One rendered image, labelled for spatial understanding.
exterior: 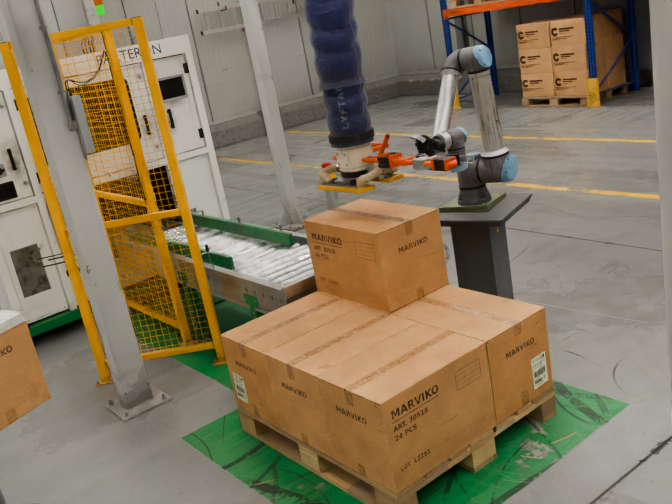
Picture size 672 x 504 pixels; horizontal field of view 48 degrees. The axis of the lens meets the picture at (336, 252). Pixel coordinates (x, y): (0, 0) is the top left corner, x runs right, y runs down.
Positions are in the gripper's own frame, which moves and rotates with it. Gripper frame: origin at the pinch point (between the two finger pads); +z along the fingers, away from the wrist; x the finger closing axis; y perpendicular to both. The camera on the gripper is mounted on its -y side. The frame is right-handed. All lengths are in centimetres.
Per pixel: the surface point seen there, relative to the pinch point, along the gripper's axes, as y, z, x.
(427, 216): -4.1, 1.2, -31.2
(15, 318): 54, 181, -23
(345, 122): 20.8, 20.9, 19.5
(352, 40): 16, 12, 56
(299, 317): 37, 59, -70
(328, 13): 19, 21, 69
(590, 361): -49, -56, -124
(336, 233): 29, 32, -33
